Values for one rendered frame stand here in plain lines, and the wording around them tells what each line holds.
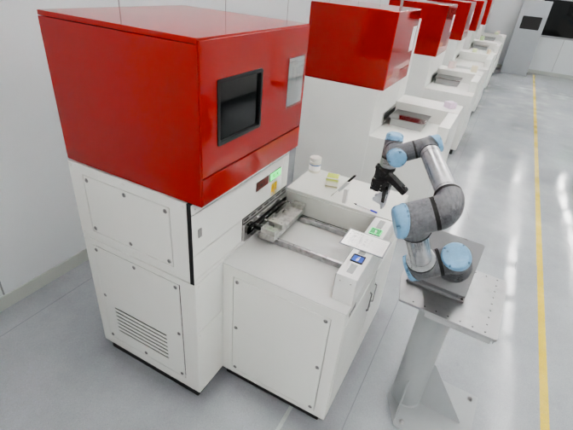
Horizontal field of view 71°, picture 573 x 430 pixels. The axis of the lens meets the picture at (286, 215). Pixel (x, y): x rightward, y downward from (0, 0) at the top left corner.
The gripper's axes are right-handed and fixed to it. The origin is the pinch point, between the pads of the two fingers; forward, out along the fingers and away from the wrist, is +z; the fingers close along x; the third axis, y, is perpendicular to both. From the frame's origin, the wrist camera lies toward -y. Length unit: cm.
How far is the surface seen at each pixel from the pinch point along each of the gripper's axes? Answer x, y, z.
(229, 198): 41, 59, -3
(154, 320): 66, 85, 64
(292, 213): -4, 48, 23
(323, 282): 32.7, 12.2, 28.7
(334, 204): -15.2, 28.4, 15.6
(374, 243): 10.1, -2.0, 14.4
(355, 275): 36.7, -2.3, 14.7
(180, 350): 66, 70, 76
